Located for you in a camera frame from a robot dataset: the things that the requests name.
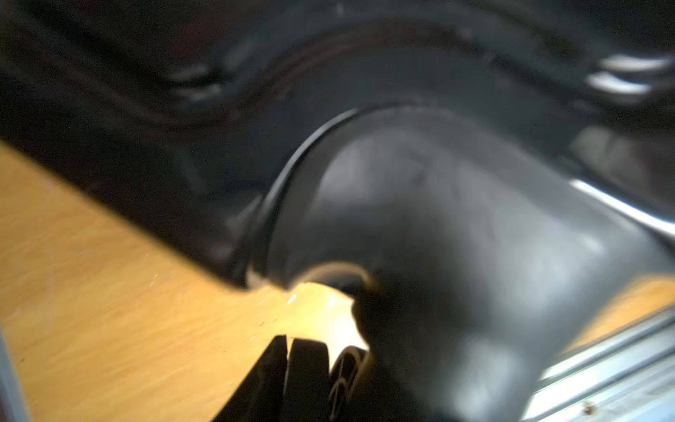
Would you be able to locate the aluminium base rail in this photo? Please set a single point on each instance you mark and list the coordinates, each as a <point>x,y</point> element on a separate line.
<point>625,376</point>

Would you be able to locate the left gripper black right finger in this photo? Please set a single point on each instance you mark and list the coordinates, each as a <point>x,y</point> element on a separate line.
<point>306,389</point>

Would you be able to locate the black white astronaut suitcase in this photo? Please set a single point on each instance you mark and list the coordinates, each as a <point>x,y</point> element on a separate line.
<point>480,177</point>

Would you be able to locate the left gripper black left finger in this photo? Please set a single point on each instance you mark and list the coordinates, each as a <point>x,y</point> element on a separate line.
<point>259,397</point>

